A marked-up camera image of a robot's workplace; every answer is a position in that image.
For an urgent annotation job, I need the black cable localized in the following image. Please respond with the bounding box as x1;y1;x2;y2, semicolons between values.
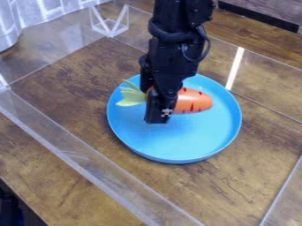
180;25;212;64

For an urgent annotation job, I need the clear acrylic corner bracket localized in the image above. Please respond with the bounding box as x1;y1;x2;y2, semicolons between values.
88;5;128;38

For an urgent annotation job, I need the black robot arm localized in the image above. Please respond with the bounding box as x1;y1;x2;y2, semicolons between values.
138;0;215;124

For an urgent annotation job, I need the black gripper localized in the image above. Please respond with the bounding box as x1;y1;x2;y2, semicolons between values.
138;21;208;124

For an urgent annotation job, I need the orange toy carrot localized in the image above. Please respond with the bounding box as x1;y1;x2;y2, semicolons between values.
116;80;213;115

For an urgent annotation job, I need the blue round tray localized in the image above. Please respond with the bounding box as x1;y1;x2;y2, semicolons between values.
105;75;241;164

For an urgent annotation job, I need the clear acrylic barrier strip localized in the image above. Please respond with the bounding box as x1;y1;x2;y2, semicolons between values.
0;86;204;226

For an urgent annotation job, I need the white patterned curtain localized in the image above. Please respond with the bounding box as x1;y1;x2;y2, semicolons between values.
0;0;112;52

